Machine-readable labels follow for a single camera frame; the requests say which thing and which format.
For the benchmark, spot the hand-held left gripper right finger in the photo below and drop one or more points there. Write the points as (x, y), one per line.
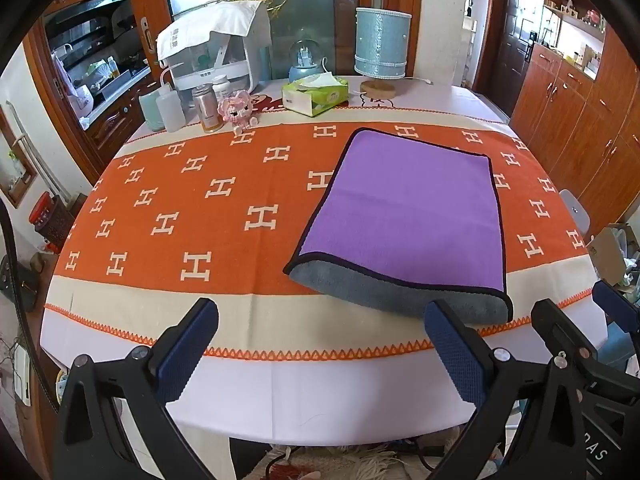
(452, 352)

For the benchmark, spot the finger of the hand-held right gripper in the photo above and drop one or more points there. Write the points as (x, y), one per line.
(617, 310)
(555, 325)

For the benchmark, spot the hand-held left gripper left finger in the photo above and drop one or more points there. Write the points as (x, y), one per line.
(182, 355)

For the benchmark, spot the purple and grey towel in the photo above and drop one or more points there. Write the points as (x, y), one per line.
(410, 210)

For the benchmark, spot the teal container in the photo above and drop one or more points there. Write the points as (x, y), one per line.
(620, 350)

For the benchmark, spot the cardboard box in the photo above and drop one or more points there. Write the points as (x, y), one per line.
(607, 255)

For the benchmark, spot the orange patterned tablecloth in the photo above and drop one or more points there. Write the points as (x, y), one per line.
(200, 210)

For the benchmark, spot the white power strip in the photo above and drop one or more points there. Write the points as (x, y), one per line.
(22, 375)

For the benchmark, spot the wooden floor cabinet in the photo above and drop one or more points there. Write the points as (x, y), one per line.
(575, 120)

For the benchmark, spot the red container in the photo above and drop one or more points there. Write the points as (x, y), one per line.
(42, 210)

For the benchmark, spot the metal canister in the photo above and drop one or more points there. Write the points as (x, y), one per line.
(207, 110)

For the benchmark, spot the light blue cup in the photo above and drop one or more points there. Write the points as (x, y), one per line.
(148, 110)

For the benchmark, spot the translucent squeeze bottle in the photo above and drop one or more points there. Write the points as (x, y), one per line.
(171, 107)

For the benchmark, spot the pink plush toy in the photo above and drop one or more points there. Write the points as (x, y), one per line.
(240, 110)

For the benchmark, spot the white lidded jar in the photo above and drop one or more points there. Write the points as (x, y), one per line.
(221, 87)

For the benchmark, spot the white rice cooker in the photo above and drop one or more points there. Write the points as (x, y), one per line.
(82, 102)

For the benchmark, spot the green tissue box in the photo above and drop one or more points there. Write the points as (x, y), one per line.
(325, 97)

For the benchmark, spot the dark wooden door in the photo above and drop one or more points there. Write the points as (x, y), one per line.
(517, 35)

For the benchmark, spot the snow globe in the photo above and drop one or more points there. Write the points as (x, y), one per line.
(303, 62)

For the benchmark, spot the blue table lamp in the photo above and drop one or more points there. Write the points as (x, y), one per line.
(381, 42)

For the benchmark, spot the white cloth cover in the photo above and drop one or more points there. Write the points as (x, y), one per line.
(215, 25)

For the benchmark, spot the wall shelf with ornaments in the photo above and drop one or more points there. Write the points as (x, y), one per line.
(580, 25)

